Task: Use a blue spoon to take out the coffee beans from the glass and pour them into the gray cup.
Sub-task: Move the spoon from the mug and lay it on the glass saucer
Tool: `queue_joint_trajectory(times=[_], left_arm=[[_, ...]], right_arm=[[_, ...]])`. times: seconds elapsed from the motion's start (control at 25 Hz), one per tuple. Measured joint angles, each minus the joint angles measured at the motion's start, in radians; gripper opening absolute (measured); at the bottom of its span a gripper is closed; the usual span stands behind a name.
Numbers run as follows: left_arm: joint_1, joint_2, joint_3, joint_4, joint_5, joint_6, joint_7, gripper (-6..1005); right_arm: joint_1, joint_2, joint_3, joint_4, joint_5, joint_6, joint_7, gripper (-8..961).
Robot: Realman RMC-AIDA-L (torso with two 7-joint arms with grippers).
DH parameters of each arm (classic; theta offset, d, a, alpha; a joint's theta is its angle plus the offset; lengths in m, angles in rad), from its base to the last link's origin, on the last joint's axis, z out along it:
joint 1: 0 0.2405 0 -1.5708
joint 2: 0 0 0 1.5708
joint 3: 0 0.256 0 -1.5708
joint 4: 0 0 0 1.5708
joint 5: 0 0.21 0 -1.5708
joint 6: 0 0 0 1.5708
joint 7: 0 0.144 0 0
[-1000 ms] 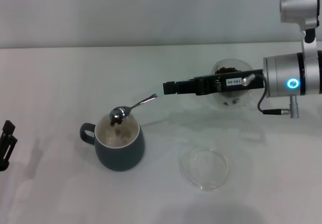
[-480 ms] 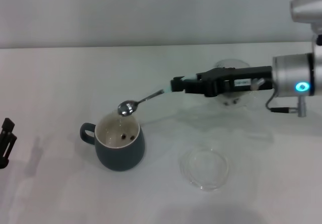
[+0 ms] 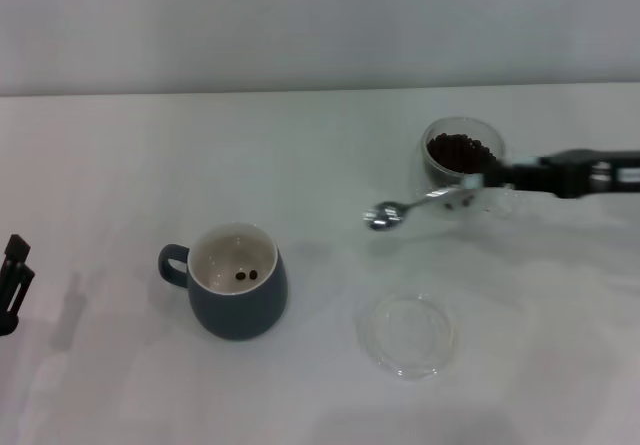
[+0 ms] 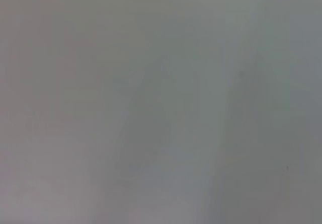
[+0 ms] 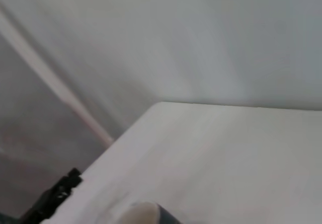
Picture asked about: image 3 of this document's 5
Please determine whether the clear double-wall glass cup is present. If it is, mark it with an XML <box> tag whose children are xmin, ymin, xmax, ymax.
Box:
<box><xmin>409</xmin><ymin>116</ymin><xmax>516</xmax><ymax>221</ymax></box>

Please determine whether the pile of coffee beans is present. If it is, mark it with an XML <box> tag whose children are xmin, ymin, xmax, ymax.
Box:
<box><xmin>426</xmin><ymin>133</ymin><xmax>499</xmax><ymax>186</ymax></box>

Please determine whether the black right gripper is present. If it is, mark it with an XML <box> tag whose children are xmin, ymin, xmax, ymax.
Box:
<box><xmin>482</xmin><ymin>148</ymin><xmax>640</xmax><ymax>200</ymax></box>

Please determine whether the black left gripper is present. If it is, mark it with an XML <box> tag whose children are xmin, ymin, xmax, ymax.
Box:
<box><xmin>0</xmin><ymin>233</ymin><xmax>36</xmax><ymax>336</ymax></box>

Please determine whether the dark blue ceramic mug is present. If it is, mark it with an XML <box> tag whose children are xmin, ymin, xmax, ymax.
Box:
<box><xmin>158</xmin><ymin>222</ymin><xmax>290</xmax><ymax>341</ymax></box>

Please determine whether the clear glass saucer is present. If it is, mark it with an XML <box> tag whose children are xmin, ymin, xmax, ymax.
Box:
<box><xmin>355</xmin><ymin>292</ymin><xmax>457</xmax><ymax>382</ymax></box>

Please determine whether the metal spoon light-blue handle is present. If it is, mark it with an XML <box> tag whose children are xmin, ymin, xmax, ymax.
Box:
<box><xmin>362</xmin><ymin>172</ymin><xmax>485</xmax><ymax>232</ymax></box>

